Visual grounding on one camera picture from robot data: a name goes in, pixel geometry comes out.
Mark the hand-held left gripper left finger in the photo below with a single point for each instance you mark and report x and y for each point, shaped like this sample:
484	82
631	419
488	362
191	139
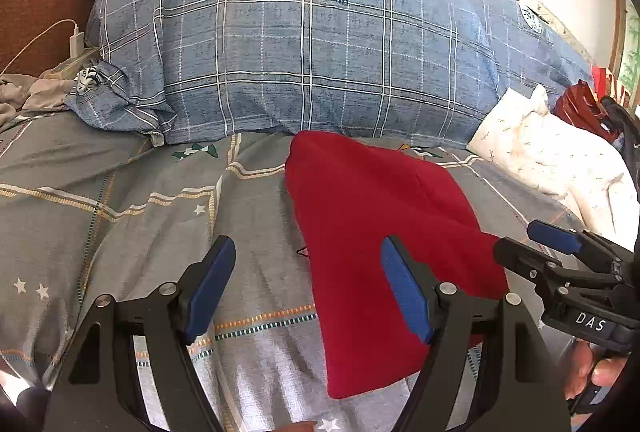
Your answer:
212	282

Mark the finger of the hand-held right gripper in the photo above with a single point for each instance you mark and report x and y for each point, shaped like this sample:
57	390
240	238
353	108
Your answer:
520	257
555	234

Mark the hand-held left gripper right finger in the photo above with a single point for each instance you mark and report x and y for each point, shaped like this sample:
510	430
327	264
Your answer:
405	287

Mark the red shirt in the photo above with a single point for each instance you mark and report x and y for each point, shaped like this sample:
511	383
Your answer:
370	212

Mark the person's right hand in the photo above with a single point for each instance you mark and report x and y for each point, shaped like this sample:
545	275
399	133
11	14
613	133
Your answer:
607	372

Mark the white leaf print pillow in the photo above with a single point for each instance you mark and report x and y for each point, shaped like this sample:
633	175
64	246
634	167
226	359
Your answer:
550	152

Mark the grey striped bed sheet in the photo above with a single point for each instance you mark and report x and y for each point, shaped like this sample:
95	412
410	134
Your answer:
125	222

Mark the red plastic bag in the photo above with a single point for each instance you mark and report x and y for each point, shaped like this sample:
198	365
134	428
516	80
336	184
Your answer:
580	104

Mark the clear plastic box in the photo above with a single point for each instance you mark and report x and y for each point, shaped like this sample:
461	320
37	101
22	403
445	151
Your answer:
65	67

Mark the wooden frame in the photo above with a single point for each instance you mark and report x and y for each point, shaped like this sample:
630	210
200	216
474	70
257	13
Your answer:
616	27

